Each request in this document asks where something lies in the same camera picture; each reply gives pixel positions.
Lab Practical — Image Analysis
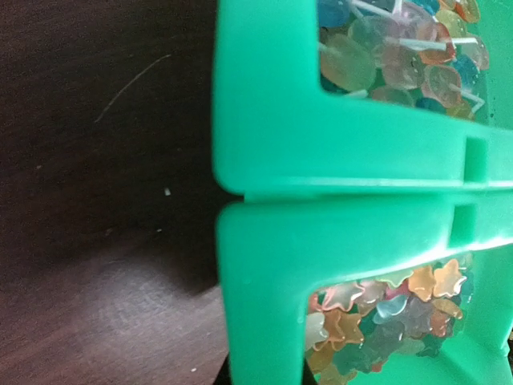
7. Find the star candies pile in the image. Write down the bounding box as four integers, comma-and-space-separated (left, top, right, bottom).
305, 253, 474, 384

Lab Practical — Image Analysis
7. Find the green bin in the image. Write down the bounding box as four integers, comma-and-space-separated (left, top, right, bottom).
216, 192, 512, 384

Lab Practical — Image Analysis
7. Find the lollipop candies pile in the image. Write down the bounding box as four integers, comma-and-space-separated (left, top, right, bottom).
317, 1, 489, 120

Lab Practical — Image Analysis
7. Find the green bin compartment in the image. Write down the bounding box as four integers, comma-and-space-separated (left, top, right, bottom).
212, 1, 512, 196

